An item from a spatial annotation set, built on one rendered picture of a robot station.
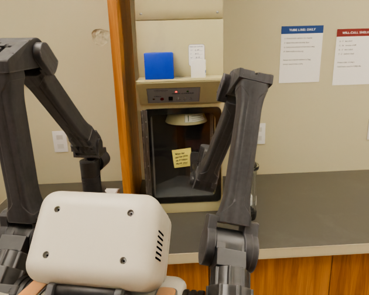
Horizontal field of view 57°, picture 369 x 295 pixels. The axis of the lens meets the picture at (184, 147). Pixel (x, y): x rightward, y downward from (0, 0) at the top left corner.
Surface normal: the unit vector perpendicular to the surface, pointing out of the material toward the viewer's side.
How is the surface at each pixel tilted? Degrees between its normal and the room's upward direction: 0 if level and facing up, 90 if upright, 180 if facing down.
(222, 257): 40
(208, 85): 135
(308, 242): 0
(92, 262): 48
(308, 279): 90
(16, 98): 95
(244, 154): 61
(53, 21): 90
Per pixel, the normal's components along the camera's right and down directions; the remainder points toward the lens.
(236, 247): 0.15, -0.32
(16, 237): -0.09, -0.59
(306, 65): 0.05, 0.29
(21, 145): 0.98, 0.05
